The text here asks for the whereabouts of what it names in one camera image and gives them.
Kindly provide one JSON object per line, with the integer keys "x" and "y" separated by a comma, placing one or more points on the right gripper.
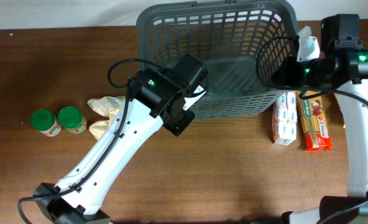
{"x": 286, "y": 73}

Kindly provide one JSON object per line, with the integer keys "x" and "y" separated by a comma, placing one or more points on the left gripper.
{"x": 185, "y": 119}

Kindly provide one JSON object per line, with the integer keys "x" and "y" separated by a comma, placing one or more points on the white tissue pack bundle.
{"x": 284, "y": 119}

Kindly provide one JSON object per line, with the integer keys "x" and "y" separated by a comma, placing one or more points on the grey plastic shopping basket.
{"x": 241, "y": 43}

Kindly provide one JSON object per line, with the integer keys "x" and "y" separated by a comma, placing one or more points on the orange spaghetti packet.
{"x": 314, "y": 123}

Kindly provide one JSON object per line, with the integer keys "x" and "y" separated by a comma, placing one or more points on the cream plastic food bag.
{"x": 108, "y": 107}

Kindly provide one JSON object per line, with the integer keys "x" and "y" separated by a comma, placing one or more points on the green lid jar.
{"x": 72, "y": 120}
{"x": 46, "y": 123}

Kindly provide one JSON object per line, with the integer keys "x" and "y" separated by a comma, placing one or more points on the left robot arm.
{"x": 157, "y": 97}

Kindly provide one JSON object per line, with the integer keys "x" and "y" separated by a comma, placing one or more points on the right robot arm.
{"x": 339, "y": 65}

